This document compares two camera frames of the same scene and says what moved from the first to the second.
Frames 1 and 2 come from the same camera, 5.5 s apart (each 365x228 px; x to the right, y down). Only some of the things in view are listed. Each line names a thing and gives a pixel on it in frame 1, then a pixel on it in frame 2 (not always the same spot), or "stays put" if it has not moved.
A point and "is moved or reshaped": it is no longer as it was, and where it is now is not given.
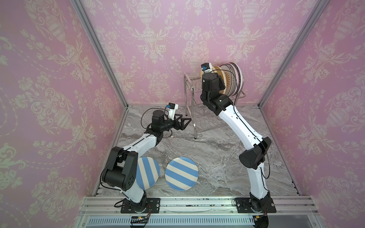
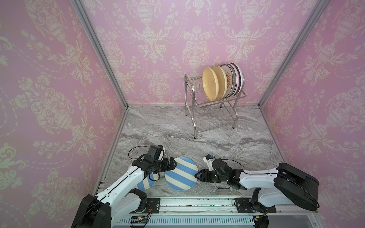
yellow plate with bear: (218, 70) is moved or reshaped
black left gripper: (183, 127) -> (167, 166)
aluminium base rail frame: (199, 212) stays put
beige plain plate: (227, 71) is moved or reshaped
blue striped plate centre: (181, 173) stays put
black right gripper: (205, 79) -> (206, 175)
